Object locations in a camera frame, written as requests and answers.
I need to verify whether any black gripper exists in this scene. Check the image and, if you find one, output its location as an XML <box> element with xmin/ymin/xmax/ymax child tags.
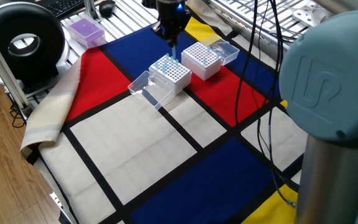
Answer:
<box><xmin>151</xmin><ymin>0</ymin><xmax>192</xmax><ymax>49</ymax></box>

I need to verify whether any white pipette tip box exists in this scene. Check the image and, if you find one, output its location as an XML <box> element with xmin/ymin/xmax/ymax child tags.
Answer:
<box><xmin>127</xmin><ymin>53</ymin><xmax>193</xmax><ymax>111</ymax></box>
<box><xmin>181</xmin><ymin>39</ymin><xmax>241</xmax><ymax>82</ymax></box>

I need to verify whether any black computer mouse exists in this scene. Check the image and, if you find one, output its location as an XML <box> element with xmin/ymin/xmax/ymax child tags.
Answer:
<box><xmin>99</xmin><ymin>0</ymin><xmax>117</xmax><ymax>19</ymax></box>

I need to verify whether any clear box purple tip rack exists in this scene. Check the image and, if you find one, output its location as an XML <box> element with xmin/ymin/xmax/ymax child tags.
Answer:
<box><xmin>65</xmin><ymin>15</ymin><xmax>108</xmax><ymax>50</ymax></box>

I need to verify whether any black keyboard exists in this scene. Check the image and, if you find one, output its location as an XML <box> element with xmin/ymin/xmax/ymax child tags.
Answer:
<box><xmin>40</xmin><ymin>0</ymin><xmax>88</xmax><ymax>18</ymax></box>

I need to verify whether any colour block tablecloth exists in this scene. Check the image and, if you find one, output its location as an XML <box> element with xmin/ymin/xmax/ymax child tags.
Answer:
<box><xmin>34</xmin><ymin>12</ymin><xmax>307</xmax><ymax>224</ymax></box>

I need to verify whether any black round machine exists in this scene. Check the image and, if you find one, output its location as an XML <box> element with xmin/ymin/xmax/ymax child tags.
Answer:
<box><xmin>0</xmin><ymin>1</ymin><xmax>67</xmax><ymax>88</ymax></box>

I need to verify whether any silver metal mounting plate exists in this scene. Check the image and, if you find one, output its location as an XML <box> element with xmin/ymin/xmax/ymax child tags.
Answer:
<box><xmin>292</xmin><ymin>6</ymin><xmax>326</xmax><ymax>29</ymax></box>

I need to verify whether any aluminium profile frame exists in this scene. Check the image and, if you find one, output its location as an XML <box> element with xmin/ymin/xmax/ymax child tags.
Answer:
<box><xmin>0</xmin><ymin>18</ymin><xmax>33</xmax><ymax>118</ymax></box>

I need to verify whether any thin black floor cable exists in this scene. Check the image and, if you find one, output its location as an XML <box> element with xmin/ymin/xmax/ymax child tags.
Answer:
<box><xmin>8</xmin><ymin>101</ymin><xmax>27</xmax><ymax>129</ymax></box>

